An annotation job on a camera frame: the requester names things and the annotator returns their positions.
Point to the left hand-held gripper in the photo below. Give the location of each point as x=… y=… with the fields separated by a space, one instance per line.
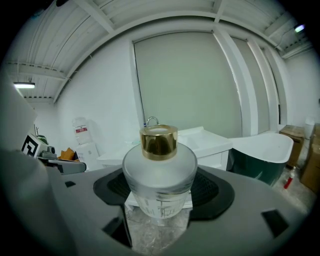
x=30 y=146

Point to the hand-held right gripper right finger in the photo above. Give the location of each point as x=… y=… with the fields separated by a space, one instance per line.
x=237 y=220

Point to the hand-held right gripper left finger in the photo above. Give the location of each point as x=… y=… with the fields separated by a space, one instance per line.
x=82 y=200

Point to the round metal drain fitting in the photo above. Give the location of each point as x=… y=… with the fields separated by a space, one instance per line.
x=160 y=172

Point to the white rectangular sink basin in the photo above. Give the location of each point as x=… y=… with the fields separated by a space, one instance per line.
x=212 y=142

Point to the orange bag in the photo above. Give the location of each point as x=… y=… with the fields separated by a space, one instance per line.
x=67 y=153

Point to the white water dispenser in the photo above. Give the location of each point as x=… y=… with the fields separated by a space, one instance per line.
x=87 y=155

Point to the green striped ornament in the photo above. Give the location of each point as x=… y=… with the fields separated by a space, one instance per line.
x=42 y=138

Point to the white oval wash basin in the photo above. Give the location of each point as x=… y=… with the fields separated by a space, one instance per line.
x=262 y=152

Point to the cardboard box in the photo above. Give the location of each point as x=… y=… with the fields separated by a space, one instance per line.
x=312 y=165
x=292 y=140

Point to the ceiling tube light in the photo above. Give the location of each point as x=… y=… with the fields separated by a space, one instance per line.
x=24 y=85
x=300 y=28

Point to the chrome faucet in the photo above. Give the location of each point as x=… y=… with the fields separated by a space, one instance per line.
x=152 y=118

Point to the gray roller blind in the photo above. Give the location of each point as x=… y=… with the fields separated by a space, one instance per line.
x=187 y=82

